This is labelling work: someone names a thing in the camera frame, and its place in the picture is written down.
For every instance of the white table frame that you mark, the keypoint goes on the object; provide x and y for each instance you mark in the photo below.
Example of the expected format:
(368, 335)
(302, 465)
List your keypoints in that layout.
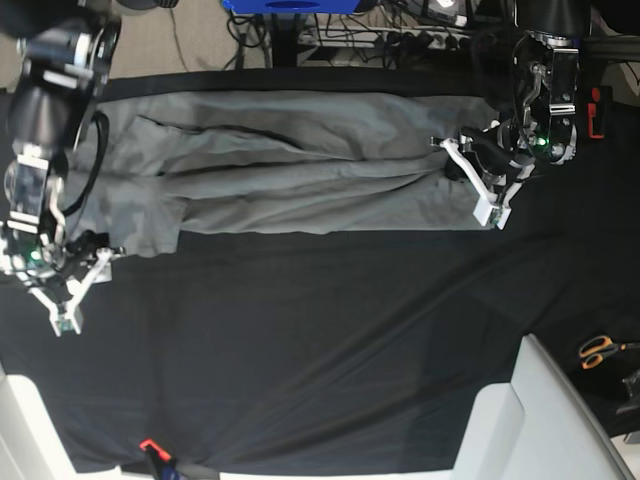
(536, 426)
(30, 445)

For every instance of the black table cloth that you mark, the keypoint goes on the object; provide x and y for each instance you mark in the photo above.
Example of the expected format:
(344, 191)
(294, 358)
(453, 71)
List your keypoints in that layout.
(351, 352)

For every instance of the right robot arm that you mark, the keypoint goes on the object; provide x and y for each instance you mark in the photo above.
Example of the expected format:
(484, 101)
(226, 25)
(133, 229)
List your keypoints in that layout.
(64, 72)

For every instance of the grey T-shirt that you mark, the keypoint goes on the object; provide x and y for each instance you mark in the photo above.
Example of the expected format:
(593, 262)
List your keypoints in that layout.
(277, 162)

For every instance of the white power strip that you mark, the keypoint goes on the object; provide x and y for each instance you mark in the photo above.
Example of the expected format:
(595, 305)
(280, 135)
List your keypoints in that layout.
(435, 38)

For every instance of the black device right edge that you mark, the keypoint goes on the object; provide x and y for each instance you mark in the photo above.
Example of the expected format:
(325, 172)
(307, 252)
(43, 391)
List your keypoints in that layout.
(631, 384)

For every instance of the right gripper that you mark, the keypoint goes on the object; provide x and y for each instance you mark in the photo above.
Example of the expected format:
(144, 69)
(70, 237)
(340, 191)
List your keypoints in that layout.
(40, 244)

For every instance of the red black clamp right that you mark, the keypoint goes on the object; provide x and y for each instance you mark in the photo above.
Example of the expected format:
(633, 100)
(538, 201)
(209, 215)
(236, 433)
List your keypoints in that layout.
(600, 98)

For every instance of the orange handled scissors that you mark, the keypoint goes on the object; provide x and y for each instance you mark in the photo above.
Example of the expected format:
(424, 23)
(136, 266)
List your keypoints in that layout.
(596, 350)

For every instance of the blue plastic box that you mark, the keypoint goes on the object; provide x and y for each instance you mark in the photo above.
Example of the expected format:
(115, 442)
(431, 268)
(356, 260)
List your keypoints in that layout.
(291, 6)

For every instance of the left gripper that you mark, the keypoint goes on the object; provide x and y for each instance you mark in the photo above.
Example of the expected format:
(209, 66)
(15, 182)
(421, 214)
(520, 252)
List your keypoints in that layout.
(539, 130)

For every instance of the black metal stand pole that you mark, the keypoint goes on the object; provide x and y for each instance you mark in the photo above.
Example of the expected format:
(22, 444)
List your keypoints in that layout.
(284, 32)

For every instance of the white table frame left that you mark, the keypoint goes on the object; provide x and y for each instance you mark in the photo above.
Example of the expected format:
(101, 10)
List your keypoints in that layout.
(30, 445)

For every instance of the white table frame right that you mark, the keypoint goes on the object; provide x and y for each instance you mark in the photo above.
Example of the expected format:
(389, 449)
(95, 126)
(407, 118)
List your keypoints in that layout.
(536, 426)

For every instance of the red blue clamp front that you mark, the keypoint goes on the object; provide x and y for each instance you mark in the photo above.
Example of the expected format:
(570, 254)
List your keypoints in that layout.
(164, 466)

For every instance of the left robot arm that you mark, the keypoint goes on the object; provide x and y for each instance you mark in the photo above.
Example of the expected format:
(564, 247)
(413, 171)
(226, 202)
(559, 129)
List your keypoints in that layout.
(569, 19)

